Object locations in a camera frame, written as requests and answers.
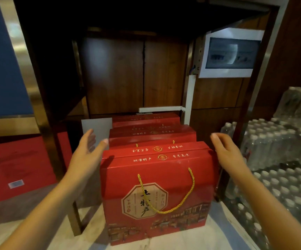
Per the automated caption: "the person's left hand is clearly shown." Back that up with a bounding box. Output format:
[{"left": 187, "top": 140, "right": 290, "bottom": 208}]
[{"left": 67, "top": 129, "right": 109, "bottom": 185}]

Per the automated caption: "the person's right hand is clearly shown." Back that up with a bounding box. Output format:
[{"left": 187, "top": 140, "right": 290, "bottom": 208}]
[{"left": 210, "top": 132, "right": 248, "bottom": 179}]

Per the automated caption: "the person's left forearm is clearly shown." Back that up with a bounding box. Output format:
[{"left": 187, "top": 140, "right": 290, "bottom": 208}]
[{"left": 0, "top": 170, "right": 92, "bottom": 250}]

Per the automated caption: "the person's right forearm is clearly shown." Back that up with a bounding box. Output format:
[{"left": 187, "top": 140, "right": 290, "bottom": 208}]
[{"left": 230, "top": 165, "right": 301, "bottom": 250}]

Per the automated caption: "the grey flat card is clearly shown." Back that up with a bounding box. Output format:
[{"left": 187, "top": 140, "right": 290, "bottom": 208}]
[{"left": 81, "top": 117, "right": 113, "bottom": 151}]

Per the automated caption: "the red gift box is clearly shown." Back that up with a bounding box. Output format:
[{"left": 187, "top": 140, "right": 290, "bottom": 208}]
[
  {"left": 112, "top": 112, "right": 181, "bottom": 128},
  {"left": 109, "top": 124, "right": 197, "bottom": 148}
]

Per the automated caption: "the stack of clear water bottles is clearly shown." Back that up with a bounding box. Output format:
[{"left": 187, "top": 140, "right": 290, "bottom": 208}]
[{"left": 220, "top": 87, "right": 301, "bottom": 250}]

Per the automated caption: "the red flat board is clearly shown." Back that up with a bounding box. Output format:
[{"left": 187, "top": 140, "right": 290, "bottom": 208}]
[{"left": 0, "top": 131, "right": 73, "bottom": 207}]

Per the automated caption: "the white electrical panel box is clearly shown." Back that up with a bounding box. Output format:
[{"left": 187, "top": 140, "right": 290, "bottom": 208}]
[{"left": 198, "top": 27, "right": 265, "bottom": 78}]

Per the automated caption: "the small white label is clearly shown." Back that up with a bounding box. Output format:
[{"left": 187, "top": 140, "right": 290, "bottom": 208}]
[{"left": 8, "top": 179, "right": 25, "bottom": 189}]

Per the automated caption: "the white cable conduit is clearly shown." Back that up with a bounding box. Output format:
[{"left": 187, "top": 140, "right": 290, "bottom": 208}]
[{"left": 138, "top": 74, "right": 197, "bottom": 125}]

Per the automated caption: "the red gift box rope handle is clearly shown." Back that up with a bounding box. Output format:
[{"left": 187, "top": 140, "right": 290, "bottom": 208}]
[{"left": 100, "top": 141, "right": 219, "bottom": 247}]

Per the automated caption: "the dark wooden shelf frame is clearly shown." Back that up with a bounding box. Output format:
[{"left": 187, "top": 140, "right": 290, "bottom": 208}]
[{"left": 12, "top": 0, "right": 281, "bottom": 237}]

